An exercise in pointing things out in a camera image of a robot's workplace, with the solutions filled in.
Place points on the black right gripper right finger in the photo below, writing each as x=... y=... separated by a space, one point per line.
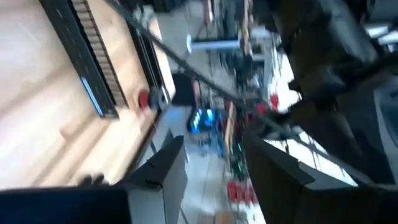
x=311 y=205

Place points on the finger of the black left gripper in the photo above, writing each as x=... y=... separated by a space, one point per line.
x=275 y=112
x=273 y=129

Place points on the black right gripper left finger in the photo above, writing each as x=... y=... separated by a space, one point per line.
x=93 y=205

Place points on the blue lit screen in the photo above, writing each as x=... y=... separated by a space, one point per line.
x=203 y=119

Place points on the white tube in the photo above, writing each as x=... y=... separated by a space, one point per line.
x=214 y=44

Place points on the black tape roll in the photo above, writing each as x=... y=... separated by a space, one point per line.
x=143 y=100

